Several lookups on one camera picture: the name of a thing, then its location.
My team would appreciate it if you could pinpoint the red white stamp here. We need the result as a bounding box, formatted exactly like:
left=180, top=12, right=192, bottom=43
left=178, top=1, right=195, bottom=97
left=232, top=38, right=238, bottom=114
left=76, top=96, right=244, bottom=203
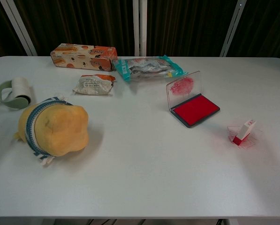
left=232, top=119, right=257, bottom=146

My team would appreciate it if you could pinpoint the orange biscuit box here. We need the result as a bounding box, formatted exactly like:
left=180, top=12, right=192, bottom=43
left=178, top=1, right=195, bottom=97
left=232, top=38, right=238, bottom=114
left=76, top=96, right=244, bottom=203
left=50, top=43, right=119, bottom=72

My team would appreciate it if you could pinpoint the yellow plush toy with scarf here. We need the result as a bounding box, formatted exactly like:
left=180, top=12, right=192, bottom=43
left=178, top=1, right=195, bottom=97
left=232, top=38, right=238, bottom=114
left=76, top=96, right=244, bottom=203
left=14, top=93, right=90, bottom=167

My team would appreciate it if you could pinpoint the small white snack packet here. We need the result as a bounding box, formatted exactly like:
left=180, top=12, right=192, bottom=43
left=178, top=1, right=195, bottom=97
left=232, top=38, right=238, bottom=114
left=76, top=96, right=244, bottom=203
left=72, top=74, right=117, bottom=96

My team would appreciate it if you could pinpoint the green handled lint roller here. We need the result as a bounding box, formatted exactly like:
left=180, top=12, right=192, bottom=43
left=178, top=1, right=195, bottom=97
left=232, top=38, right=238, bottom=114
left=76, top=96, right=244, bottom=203
left=0, top=77, right=34, bottom=110

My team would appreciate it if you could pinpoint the red ink pad case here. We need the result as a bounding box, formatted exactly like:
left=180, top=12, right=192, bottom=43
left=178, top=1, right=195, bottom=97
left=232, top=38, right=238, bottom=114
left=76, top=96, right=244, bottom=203
left=166, top=70, right=220, bottom=128

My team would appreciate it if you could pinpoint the teal and silver snack bag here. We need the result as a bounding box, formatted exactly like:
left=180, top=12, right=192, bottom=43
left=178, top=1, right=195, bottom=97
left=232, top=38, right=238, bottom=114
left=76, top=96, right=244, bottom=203
left=112, top=54, right=189, bottom=83

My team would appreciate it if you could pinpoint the white metal frame post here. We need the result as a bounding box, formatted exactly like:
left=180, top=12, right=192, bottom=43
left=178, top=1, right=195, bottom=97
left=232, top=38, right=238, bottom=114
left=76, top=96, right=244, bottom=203
left=132, top=0, right=148, bottom=57
left=219, top=0, right=248, bottom=58
left=0, top=0, right=38, bottom=56

